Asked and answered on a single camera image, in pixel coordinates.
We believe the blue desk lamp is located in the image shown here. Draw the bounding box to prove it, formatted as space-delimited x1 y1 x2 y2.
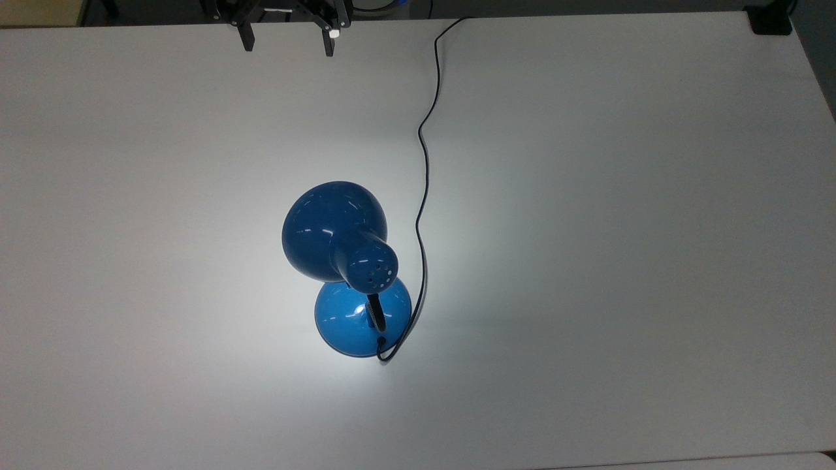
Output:
281 181 413 358

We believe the beige wooden furniture piece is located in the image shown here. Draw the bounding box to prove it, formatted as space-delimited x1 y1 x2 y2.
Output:
0 0 89 28

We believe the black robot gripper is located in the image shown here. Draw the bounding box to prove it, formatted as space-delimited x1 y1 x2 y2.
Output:
201 0 354 57

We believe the blue and white object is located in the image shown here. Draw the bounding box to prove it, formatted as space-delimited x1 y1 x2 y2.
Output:
353 0 413 14

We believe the black table clamp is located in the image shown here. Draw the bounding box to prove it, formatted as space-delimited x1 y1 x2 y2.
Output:
744 4 794 36

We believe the black lamp power cable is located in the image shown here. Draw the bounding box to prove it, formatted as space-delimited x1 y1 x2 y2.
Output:
376 16 475 363

